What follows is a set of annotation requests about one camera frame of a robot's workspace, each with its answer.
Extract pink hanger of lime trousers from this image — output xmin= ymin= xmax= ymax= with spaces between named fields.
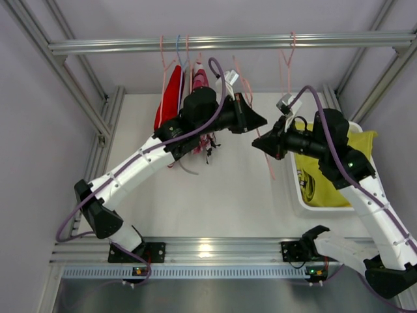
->
xmin=232 ymin=55 xmax=276 ymax=181

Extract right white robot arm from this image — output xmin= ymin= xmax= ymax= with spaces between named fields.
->
xmin=252 ymin=109 xmax=416 ymax=299

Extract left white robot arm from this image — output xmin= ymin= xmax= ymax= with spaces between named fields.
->
xmin=74 ymin=87 xmax=267 ymax=255

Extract pink camouflage trousers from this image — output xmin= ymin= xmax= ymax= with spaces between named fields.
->
xmin=192 ymin=61 xmax=221 ymax=164

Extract red trousers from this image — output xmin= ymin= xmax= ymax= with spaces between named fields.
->
xmin=154 ymin=65 xmax=184 ymax=130

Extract blue hanger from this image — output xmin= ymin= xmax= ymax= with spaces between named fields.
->
xmin=175 ymin=35 xmax=190 ymax=113

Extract pink hanger of red trousers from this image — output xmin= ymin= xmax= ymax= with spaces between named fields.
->
xmin=158 ymin=35 xmax=179 ymax=125

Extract pink hanger of camouflage trousers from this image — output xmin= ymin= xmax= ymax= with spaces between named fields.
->
xmin=186 ymin=35 xmax=202 ymax=93

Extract white plastic basket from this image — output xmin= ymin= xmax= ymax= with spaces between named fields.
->
xmin=284 ymin=122 xmax=376 ymax=218

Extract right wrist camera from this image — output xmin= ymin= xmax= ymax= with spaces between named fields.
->
xmin=276 ymin=93 xmax=302 ymax=132

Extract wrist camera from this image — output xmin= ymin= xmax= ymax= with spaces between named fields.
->
xmin=216 ymin=69 xmax=239 ymax=100
xmin=276 ymin=93 xmax=302 ymax=132

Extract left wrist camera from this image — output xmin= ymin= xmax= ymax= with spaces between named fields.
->
xmin=216 ymin=69 xmax=239 ymax=100

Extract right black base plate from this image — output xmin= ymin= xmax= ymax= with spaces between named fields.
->
xmin=281 ymin=241 xmax=319 ymax=263

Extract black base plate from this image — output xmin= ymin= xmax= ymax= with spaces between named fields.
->
xmin=281 ymin=241 xmax=319 ymax=263
xmin=108 ymin=242 xmax=166 ymax=263

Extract left aluminium frame post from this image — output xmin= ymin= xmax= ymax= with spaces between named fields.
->
xmin=1 ymin=1 xmax=124 ymax=239

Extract aluminium frame post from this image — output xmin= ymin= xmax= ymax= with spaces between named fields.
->
xmin=323 ymin=1 xmax=416 ymax=124
xmin=1 ymin=1 xmax=124 ymax=239

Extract right aluminium frame post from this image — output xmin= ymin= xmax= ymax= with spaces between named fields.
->
xmin=323 ymin=1 xmax=416 ymax=124

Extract grey slotted cable duct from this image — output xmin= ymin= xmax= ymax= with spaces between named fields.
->
xmin=62 ymin=265 xmax=317 ymax=280

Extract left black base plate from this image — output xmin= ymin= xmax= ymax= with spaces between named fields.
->
xmin=108 ymin=242 xmax=166 ymax=263

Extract aluminium hanging rail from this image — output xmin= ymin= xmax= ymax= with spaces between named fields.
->
xmin=48 ymin=31 xmax=416 ymax=55

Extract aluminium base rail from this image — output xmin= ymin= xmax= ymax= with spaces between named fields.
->
xmin=50 ymin=236 xmax=294 ymax=265

